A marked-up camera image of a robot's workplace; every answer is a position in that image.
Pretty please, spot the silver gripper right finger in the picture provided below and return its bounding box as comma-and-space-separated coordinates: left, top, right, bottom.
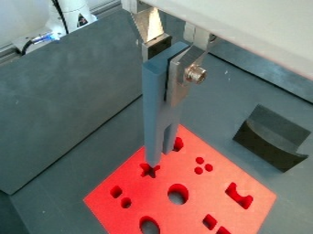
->
166, 23, 221, 107

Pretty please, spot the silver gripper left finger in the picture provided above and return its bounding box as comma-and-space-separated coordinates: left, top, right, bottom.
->
133, 7, 173, 61

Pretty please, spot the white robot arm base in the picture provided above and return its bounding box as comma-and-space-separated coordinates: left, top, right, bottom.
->
46, 0, 97, 37

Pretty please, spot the black curved holder block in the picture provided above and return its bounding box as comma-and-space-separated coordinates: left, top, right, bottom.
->
235, 104, 311, 173

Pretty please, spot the red shape-sorting block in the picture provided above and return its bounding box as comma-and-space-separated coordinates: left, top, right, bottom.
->
85, 127, 277, 234

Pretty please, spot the black cable with blue connector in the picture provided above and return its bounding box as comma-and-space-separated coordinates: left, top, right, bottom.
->
19, 31, 63, 57

